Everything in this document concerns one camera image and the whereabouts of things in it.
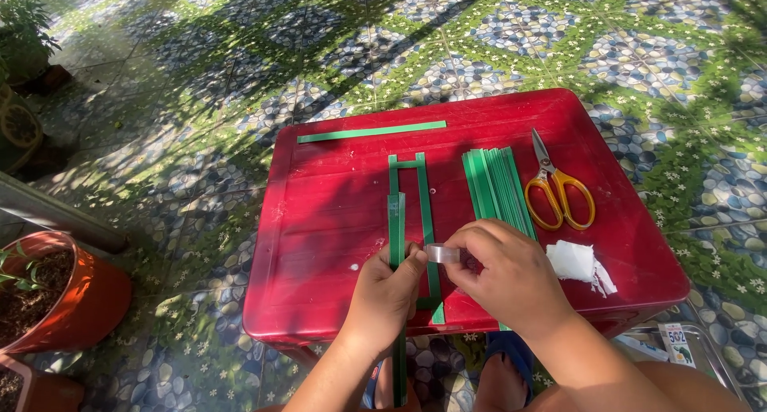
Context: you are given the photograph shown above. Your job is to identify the person's right hand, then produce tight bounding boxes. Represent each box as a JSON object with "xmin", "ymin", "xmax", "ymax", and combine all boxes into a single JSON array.
[{"xmin": 442, "ymin": 219, "xmax": 578, "ymax": 342}]

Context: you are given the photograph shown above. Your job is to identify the person's left hand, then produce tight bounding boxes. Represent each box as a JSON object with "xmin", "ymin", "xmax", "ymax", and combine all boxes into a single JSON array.
[{"xmin": 342, "ymin": 242, "xmax": 430, "ymax": 359}]

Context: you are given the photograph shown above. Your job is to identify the clear adhesive tape roll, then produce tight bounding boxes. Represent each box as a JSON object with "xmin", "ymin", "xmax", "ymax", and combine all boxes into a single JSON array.
[{"xmin": 425, "ymin": 243, "xmax": 461, "ymax": 264}]

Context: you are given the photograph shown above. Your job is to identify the doubled green plastic strap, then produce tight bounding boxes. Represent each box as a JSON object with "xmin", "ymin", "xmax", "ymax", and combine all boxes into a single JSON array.
[{"xmin": 387, "ymin": 154, "xmax": 409, "ymax": 408}]

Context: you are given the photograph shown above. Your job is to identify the crumpled white tissue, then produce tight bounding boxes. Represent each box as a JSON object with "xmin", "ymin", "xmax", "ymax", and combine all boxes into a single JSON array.
[{"xmin": 545, "ymin": 239, "xmax": 618, "ymax": 298}]

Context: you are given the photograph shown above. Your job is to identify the blue sandal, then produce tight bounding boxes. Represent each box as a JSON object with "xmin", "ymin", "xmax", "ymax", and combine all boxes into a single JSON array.
[{"xmin": 484, "ymin": 330, "xmax": 535, "ymax": 404}]

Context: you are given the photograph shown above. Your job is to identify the person's left foot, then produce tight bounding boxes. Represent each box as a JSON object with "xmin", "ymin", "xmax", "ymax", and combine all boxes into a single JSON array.
[{"xmin": 362, "ymin": 359, "xmax": 423, "ymax": 412}]

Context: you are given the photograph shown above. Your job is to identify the person's foot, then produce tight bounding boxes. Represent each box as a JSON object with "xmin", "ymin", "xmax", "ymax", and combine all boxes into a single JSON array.
[
  {"xmin": 472, "ymin": 351, "xmax": 531, "ymax": 412},
  {"xmin": 362, "ymin": 359, "xmax": 423, "ymax": 412}
]

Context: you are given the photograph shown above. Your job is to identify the red plastic table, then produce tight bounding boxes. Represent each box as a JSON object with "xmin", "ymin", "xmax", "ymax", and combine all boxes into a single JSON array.
[{"xmin": 242, "ymin": 88, "xmax": 691, "ymax": 370}]

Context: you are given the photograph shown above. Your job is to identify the person's right foot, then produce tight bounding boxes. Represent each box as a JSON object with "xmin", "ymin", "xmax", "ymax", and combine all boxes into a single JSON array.
[{"xmin": 472, "ymin": 351, "xmax": 531, "ymax": 412}]

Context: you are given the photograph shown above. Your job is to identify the white green packet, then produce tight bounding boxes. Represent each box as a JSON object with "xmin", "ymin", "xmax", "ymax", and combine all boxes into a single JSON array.
[{"xmin": 657, "ymin": 322, "xmax": 697, "ymax": 369}]

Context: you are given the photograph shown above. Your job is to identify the person's right leg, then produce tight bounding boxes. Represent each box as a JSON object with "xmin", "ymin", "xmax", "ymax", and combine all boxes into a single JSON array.
[{"xmin": 524, "ymin": 360, "xmax": 753, "ymax": 412}]

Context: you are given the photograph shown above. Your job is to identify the metal tray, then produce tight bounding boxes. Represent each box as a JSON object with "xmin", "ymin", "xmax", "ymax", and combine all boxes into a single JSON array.
[{"xmin": 611, "ymin": 321, "xmax": 747, "ymax": 404}]

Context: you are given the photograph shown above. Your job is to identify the orange plant pot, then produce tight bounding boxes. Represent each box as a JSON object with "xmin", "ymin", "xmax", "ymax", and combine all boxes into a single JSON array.
[{"xmin": 0, "ymin": 230, "xmax": 133, "ymax": 355}]

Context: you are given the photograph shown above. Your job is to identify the grey concrete curb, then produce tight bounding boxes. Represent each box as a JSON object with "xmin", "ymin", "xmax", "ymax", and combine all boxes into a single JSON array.
[{"xmin": 0, "ymin": 171, "xmax": 129, "ymax": 255}]

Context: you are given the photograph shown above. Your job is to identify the brown plant pot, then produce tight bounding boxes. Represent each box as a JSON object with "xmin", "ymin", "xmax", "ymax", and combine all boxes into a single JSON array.
[{"xmin": 0, "ymin": 353, "xmax": 86, "ymax": 412}]

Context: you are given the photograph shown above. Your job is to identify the small green plant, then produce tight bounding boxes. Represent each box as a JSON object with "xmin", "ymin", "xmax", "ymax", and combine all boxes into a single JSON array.
[{"xmin": 0, "ymin": 242, "xmax": 46, "ymax": 293}]

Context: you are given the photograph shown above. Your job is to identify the woven basket planter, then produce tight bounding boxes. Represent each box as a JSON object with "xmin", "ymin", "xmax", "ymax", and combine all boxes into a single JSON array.
[{"xmin": 0, "ymin": 82, "xmax": 45, "ymax": 175}]

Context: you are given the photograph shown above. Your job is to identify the leafy potted plant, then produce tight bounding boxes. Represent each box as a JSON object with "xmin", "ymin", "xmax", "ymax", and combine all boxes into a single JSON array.
[{"xmin": 0, "ymin": 0, "xmax": 74, "ymax": 96}]

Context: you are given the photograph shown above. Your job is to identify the bundle of green plastic straps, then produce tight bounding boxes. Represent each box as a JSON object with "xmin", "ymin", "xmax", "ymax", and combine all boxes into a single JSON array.
[{"xmin": 461, "ymin": 146, "xmax": 538, "ymax": 332}]

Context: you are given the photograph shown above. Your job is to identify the yellow handled scissors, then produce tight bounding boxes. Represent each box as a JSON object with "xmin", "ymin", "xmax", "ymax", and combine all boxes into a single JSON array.
[{"xmin": 524, "ymin": 128, "xmax": 596, "ymax": 232}]

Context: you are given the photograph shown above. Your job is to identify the long green plastic strap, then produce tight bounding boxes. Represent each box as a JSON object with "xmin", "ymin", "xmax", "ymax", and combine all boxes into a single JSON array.
[{"xmin": 297, "ymin": 120, "xmax": 448, "ymax": 144}]

